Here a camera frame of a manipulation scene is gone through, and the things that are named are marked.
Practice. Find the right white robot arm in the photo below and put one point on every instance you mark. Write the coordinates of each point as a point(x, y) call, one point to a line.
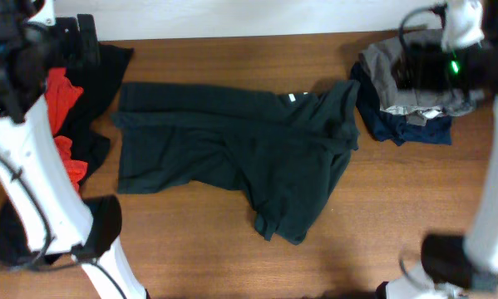
point(457, 266)

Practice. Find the black t-shirt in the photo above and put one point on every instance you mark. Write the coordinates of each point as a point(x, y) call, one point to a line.
point(74, 98)

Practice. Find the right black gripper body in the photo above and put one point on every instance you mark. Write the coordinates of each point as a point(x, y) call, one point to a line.
point(430, 73)

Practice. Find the folded grey t-shirt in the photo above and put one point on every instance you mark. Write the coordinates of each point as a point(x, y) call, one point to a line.
point(380, 61)

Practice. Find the folded navy blue t-shirt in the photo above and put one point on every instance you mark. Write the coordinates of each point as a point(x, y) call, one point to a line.
point(384, 126)

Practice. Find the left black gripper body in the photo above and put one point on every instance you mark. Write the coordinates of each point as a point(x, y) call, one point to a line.
point(66, 47)

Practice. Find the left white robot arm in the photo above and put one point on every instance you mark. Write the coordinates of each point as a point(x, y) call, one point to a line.
point(54, 217)

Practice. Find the dark green Nike t-shirt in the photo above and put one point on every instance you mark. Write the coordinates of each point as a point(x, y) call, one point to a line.
point(285, 152)

